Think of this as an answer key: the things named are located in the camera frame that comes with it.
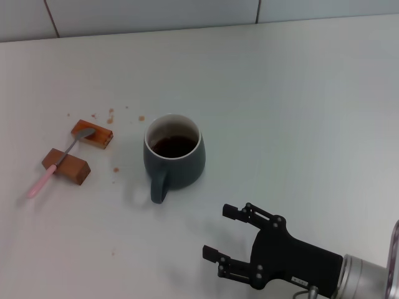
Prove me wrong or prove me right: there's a grey ceramic mug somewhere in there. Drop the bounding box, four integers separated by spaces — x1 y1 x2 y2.
143 113 206 205

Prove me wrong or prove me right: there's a right gripper cable with plug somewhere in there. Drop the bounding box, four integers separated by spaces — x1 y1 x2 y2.
292 285 319 299

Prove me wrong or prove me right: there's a dark brown wooden block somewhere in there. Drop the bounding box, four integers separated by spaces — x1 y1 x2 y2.
42 148 92 186

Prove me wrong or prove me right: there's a pink handled metal spoon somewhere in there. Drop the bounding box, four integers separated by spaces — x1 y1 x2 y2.
26 127 96 199

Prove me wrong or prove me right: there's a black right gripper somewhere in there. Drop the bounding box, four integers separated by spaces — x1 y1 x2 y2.
202 202 344 298

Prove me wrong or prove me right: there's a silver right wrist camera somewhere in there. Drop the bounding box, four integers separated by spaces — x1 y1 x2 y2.
383 219 399 299

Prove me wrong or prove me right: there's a dark coffee liquid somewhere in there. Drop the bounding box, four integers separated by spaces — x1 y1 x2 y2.
149 135 198 158

